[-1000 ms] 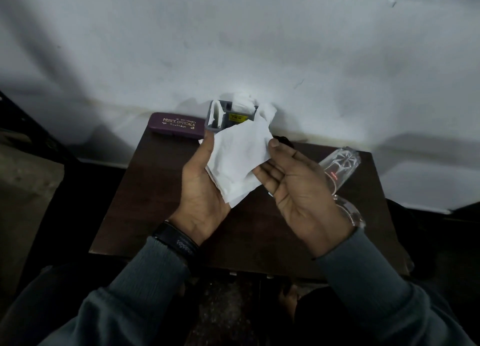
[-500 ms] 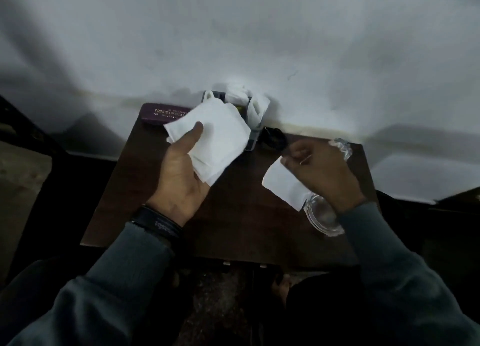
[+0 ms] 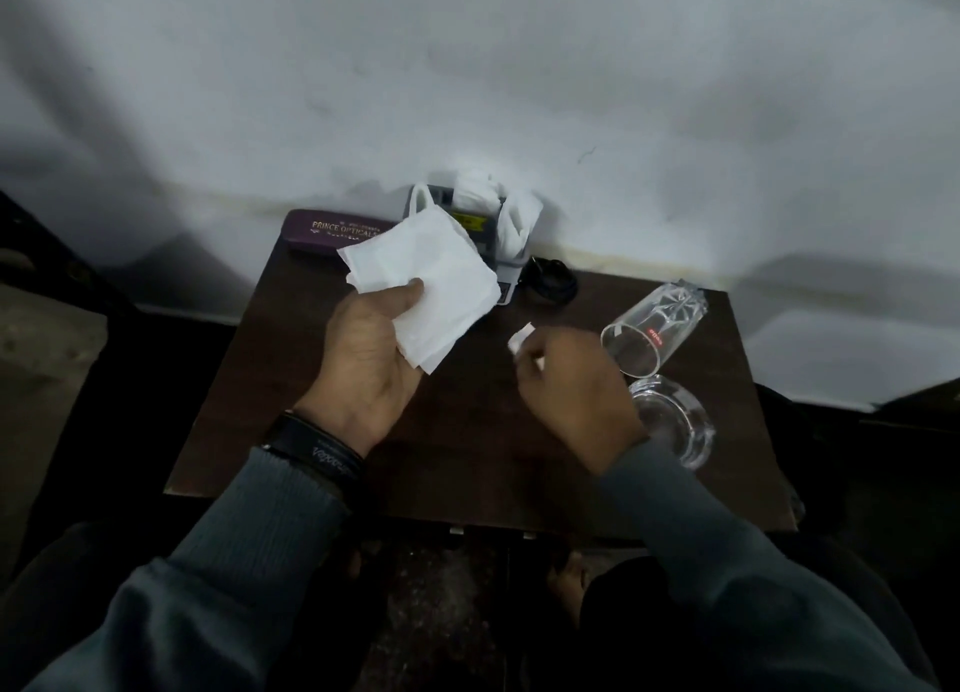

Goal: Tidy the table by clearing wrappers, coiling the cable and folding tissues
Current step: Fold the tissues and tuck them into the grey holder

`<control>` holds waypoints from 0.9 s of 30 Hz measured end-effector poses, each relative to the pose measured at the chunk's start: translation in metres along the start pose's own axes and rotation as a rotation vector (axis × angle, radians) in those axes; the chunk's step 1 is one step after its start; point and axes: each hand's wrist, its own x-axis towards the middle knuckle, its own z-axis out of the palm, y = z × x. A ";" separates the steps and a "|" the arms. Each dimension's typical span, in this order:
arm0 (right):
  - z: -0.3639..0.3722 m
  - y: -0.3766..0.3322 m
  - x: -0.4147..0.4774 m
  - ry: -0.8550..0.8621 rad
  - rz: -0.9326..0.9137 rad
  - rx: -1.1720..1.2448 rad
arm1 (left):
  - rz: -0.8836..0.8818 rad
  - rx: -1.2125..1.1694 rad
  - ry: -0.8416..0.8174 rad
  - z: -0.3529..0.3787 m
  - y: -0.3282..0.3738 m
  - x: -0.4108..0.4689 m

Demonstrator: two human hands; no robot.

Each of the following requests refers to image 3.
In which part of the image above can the person's left hand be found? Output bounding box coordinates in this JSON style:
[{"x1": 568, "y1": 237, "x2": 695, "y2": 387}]
[{"x1": 293, "y1": 278, "x2": 425, "y2": 459}]

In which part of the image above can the white tissue wad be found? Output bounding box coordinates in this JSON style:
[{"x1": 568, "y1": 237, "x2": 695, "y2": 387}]
[{"x1": 496, "y1": 190, "x2": 545, "y2": 258}]

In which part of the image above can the black cable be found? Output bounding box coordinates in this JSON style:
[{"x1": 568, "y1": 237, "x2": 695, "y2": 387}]
[{"x1": 518, "y1": 256, "x2": 579, "y2": 307}]

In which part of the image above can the clear glass ashtray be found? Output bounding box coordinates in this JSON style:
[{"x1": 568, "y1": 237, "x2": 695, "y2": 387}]
[{"x1": 628, "y1": 374, "x2": 718, "y2": 472}]

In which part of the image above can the person's left forearm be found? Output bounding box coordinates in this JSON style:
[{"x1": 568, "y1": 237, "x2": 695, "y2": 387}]
[{"x1": 26, "y1": 447, "x2": 354, "y2": 692}]

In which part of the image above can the clear drinking glass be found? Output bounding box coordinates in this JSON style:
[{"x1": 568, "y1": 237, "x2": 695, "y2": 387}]
[{"x1": 599, "y1": 280, "x2": 709, "y2": 379}]

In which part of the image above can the black wristwatch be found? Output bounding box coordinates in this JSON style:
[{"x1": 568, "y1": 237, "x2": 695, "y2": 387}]
[{"x1": 260, "y1": 411, "x2": 369, "y2": 494}]

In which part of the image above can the maroon spectacle case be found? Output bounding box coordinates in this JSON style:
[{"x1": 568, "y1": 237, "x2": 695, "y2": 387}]
[{"x1": 281, "y1": 209, "x2": 399, "y2": 258}]

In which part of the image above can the khaki blanket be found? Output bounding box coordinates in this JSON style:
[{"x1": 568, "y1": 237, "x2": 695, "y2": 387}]
[{"x1": 0, "y1": 286, "x2": 110, "y2": 580}]

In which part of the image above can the grey plastic organizer box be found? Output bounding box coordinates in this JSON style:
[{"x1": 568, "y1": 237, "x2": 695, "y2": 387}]
[{"x1": 404, "y1": 181, "x2": 534, "y2": 307}]

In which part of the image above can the dark wooden cabinet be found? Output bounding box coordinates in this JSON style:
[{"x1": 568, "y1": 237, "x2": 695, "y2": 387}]
[{"x1": 862, "y1": 380, "x2": 960, "y2": 423}]

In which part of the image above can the person's right forearm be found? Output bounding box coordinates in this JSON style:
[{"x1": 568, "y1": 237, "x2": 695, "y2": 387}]
[{"x1": 599, "y1": 440, "x2": 939, "y2": 692}]

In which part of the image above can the black bed frame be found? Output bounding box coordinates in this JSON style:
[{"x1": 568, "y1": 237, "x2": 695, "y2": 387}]
[{"x1": 0, "y1": 188, "x2": 136, "y2": 318}]

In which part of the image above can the person's right hand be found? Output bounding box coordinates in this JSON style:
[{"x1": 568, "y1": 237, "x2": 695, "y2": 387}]
[{"x1": 515, "y1": 327, "x2": 650, "y2": 477}]

